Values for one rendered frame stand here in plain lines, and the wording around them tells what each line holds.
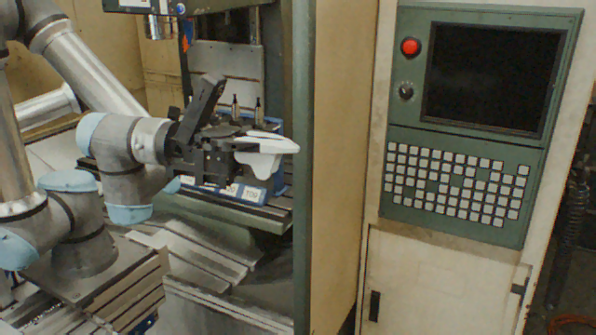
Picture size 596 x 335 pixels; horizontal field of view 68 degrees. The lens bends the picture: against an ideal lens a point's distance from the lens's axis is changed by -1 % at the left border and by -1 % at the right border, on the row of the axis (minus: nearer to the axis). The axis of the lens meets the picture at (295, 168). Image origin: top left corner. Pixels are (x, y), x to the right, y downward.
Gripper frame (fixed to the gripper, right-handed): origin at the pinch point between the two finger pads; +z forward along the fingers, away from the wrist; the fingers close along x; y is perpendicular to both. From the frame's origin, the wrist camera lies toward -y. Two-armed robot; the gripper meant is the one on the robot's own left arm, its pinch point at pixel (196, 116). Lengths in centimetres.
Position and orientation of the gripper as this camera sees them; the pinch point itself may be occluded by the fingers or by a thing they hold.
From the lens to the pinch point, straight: 202.0
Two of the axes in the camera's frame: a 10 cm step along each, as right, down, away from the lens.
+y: 0.3, 8.9, 4.6
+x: 8.9, 1.9, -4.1
